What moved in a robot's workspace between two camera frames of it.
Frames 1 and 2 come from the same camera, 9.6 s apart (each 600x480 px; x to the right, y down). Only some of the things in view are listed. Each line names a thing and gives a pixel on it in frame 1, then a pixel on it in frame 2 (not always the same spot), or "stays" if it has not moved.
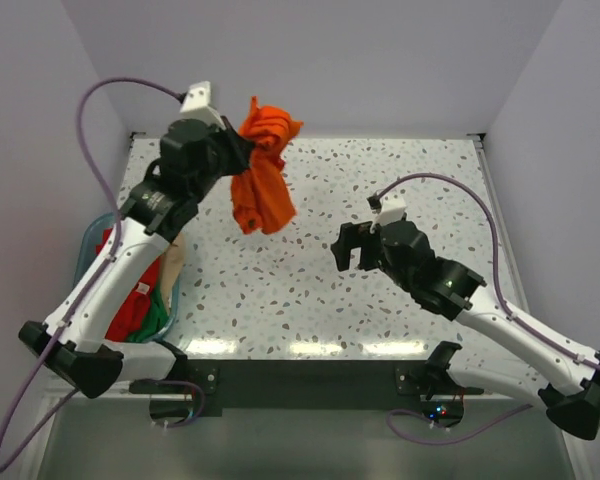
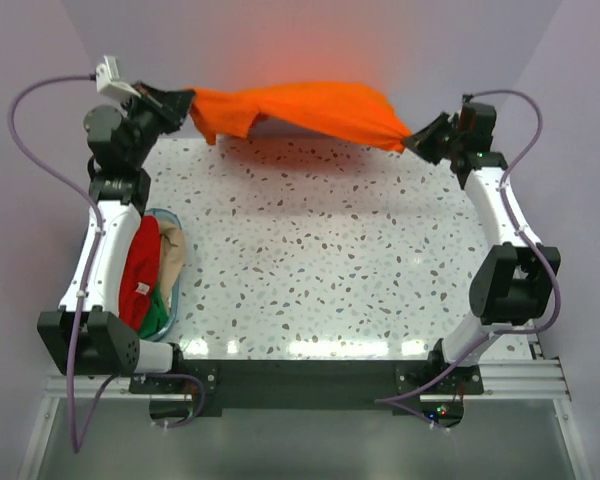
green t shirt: (154, 320) stays
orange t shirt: (261, 198) to (334, 109)
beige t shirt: (171, 263) stays
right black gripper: (351, 234) to (422, 142)
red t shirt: (134, 310) stays
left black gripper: (238, 146) to (170, 106)
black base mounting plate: (304, 384) stays
